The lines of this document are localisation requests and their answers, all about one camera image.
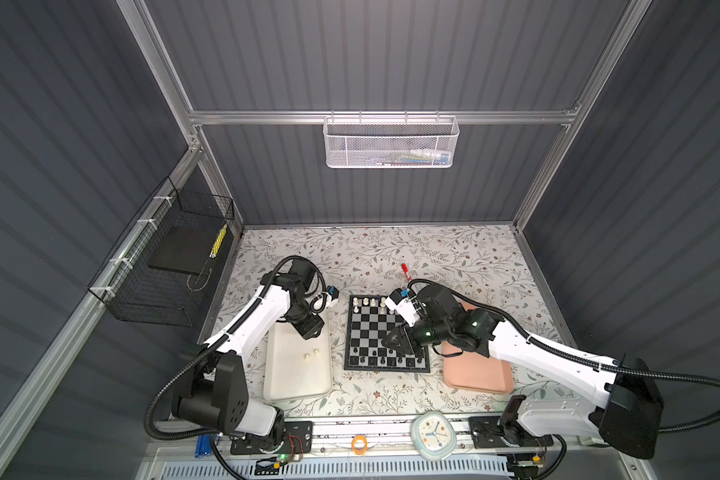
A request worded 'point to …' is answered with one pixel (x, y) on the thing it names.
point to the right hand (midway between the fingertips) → (387, 344)
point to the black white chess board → (369, 320)
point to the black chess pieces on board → (382, 359)
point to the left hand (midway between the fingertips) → (308, 326)
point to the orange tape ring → (365, 441)
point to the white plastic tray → (296, 368)
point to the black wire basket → (172, 260)
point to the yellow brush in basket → (218, 241)
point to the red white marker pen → (406, 271)
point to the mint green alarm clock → (433, 436)
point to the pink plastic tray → (474, 371)
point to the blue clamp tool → (203, 446)
